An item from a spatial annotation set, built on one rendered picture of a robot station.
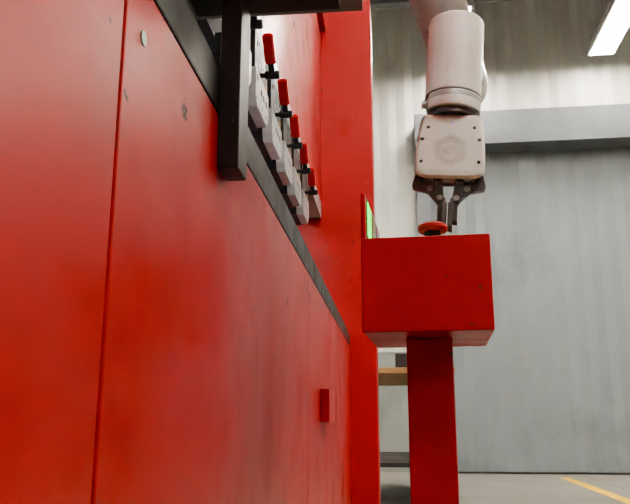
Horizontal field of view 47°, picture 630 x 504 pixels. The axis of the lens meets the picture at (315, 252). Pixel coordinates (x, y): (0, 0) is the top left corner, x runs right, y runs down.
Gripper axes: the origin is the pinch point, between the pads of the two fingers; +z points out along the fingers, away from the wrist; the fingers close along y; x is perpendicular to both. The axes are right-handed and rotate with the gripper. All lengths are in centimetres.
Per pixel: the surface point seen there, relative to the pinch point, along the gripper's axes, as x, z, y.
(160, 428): -57, 31, -17
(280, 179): 74, -29, -45
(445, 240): -15.0, 7.3, 0.1
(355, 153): 172, -73, -40
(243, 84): -43.5, 0.0, -18.9
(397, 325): -15.0, 18.3, -5.2
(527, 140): 689, -285, 77
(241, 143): -43.7, 6.0, -18.4
